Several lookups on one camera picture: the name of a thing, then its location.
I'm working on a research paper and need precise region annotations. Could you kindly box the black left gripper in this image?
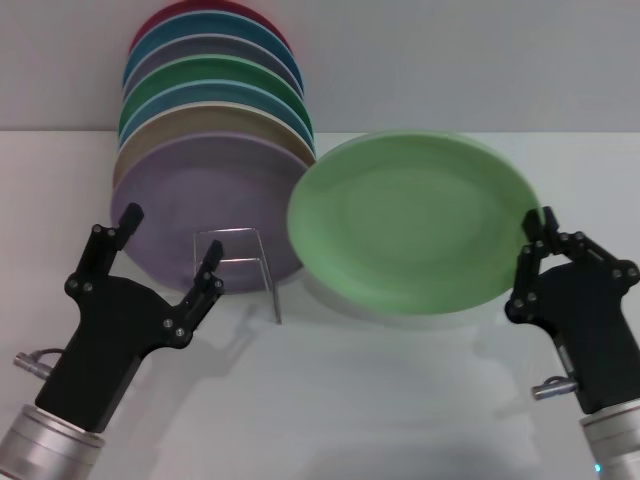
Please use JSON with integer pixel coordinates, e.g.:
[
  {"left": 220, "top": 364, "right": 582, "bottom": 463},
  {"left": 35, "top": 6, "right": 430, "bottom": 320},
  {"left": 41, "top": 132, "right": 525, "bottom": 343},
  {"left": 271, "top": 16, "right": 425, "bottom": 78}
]
[{"left": 34, "top": 202, "right": 225, "bottom": 434}]

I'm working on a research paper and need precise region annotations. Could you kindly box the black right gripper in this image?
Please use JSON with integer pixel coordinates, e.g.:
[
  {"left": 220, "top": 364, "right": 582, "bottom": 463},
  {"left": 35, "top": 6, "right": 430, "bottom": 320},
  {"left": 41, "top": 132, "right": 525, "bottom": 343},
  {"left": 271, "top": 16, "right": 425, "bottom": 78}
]
[{"left": 504, "top": 205, "right": 640, "bottom": 416}]

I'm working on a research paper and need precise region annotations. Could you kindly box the light green plate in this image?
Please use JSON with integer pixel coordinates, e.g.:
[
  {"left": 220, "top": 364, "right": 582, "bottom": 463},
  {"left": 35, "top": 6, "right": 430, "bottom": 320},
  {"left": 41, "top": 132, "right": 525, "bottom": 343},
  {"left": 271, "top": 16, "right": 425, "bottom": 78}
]
[{"left": 286, "top": 129, "right": 545, "bottom": 318}]

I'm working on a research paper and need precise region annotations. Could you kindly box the purple plate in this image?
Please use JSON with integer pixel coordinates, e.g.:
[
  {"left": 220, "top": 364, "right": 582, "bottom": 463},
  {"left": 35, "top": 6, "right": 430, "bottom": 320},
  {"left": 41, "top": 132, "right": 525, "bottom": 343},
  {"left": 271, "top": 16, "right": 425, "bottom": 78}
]
[{"left": 110, "top": 131, "right": 314, "bottom": 297}]

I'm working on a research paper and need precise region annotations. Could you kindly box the beige plate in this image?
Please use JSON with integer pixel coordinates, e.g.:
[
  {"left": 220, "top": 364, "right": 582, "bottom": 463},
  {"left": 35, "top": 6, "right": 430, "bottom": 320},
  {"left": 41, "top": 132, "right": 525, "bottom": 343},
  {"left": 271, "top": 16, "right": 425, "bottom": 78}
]
[{"left": 111, "top": 101, "right": 319, "bottom": 192}]

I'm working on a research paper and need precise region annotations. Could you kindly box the light blue plate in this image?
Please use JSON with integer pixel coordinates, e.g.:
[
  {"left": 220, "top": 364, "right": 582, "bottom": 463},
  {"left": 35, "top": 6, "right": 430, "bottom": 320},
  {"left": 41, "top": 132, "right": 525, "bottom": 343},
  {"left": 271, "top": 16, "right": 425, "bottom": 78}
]
[{"left": 116, "top": 79, "right": 318, "bottom": 152}]

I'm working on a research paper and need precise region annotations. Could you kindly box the dark green plate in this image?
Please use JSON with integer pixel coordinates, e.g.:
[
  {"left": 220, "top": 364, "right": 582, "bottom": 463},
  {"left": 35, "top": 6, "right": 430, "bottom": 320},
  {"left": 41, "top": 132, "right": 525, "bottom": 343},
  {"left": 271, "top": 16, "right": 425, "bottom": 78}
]
[{"left": 117, "top": 54, "right": 316, "bottom": 142}]

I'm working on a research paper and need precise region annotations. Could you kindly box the grey plate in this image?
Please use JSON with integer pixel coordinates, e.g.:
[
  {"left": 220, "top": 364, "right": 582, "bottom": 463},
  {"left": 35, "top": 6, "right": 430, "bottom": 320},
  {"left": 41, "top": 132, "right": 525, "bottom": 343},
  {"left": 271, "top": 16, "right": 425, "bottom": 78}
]
[{"left": 121, "top": 34, "right": 304, "bottom": 97}]

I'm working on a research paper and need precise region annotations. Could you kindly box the red plate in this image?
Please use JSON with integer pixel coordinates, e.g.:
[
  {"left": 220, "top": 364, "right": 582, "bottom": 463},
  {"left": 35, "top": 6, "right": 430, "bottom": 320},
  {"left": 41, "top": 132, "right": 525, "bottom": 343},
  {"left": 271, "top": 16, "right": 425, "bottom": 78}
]
[{"left": 127, "top": 0, "right": 293, "bottom": 57}]

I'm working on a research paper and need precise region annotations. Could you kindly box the dark teal plate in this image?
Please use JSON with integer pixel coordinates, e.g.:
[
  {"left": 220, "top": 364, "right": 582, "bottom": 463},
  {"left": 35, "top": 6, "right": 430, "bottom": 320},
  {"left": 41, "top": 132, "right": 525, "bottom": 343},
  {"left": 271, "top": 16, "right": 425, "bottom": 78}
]
[{"left": 122, "top": 10, "right": 307, "bottom": 97}]

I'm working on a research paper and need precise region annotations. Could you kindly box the silver plug on right gripper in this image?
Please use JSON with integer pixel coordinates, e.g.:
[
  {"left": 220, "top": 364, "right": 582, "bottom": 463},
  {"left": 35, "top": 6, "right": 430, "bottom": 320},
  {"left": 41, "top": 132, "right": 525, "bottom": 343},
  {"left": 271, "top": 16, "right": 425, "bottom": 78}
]
[{"left": 530, "top": 375, "right": 580, "bottom": 402}]

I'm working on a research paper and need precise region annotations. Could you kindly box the silver plug on gripper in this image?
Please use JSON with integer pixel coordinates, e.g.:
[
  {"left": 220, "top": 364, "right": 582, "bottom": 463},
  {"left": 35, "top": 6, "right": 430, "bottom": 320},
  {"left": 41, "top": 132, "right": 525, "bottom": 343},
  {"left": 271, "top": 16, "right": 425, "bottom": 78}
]
[
  {"left": 530, "top": 375, "right": 580, "bottom": 402},
  {"left": 12, "top": 348, "right": 65, "bottom": 375}
]

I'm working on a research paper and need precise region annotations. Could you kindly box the silver plug on left gripper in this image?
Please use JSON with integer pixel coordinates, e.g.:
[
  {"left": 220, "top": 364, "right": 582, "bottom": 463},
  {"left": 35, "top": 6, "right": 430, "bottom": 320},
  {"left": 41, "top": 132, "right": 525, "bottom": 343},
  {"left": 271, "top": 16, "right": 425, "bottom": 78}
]
[{"left": 12, "top": 348, "right": 65, "bottom": 375}]

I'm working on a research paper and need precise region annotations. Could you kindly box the metal wire plate rack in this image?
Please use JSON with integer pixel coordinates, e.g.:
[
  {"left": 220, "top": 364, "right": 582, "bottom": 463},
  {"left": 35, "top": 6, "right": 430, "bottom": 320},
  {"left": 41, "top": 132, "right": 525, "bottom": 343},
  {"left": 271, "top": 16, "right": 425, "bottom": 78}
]
[{"left": 192, "top": 226, "right": 284, "bottom": 326}]

